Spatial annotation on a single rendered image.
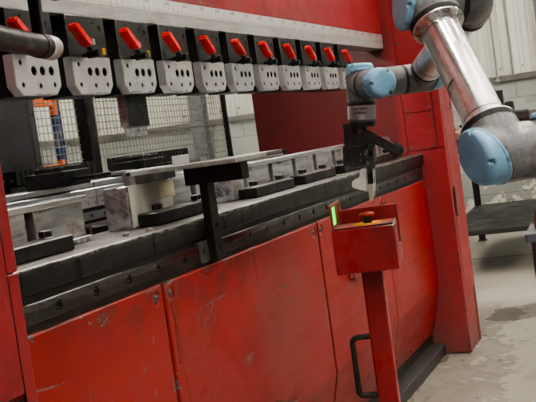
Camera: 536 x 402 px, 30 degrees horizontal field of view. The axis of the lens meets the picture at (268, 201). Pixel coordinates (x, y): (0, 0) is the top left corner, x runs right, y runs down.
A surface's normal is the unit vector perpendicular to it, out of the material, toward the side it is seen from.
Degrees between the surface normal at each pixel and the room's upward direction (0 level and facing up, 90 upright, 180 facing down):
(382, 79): 93
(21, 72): 90
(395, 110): 90
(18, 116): 90
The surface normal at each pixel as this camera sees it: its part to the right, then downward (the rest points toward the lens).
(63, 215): 0.92, -0.11
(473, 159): -0.91, 0.26
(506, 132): 0.07, -0.59
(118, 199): -0.37, 0.11
